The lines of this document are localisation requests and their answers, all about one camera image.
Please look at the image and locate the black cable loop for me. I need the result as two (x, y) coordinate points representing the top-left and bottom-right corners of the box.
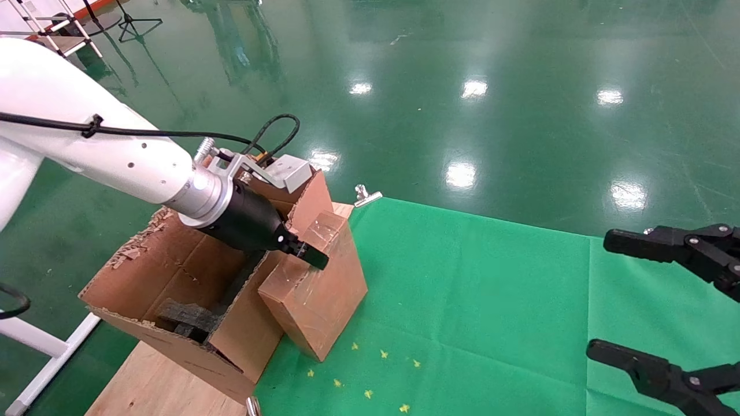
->
(0, 283), (31, 320)

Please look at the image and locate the white metal stand frame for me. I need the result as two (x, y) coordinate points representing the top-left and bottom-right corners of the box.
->
(0, 312), (102, 416)

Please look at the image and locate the green table cloth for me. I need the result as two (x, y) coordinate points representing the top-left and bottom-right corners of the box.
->
(253, 196), (740, 416)

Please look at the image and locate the black foam block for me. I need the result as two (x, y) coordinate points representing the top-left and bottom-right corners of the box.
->
(156, 297), (224, 343)

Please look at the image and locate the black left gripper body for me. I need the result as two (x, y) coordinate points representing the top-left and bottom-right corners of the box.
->
(199, 182), (301, 254)

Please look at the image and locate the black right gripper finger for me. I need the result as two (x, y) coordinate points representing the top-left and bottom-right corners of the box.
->
(603, 224), (740, 302)
(586, 339), (740, 416)

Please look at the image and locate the white metal frame table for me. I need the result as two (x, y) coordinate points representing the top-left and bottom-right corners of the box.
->
(0, 0), (103, 58)

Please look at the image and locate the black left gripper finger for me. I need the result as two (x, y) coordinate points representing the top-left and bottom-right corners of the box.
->
(286, 236), (330, 271)

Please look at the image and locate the small brown cardboard box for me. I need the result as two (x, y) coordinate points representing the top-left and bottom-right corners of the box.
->
(258, 210), (369, 363)

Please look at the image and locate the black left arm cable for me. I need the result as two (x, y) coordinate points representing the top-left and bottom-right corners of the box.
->
(0, 113), (301, 158)

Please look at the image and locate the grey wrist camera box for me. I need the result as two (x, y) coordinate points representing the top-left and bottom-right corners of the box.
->
(208, 150), (313, 195)

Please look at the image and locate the black tripod microphone stand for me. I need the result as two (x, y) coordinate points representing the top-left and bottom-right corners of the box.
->
(117, 0), (164, 43)

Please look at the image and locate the large open cardboard carton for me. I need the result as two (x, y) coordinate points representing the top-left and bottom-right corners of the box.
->
(78, 169), (349, 405)

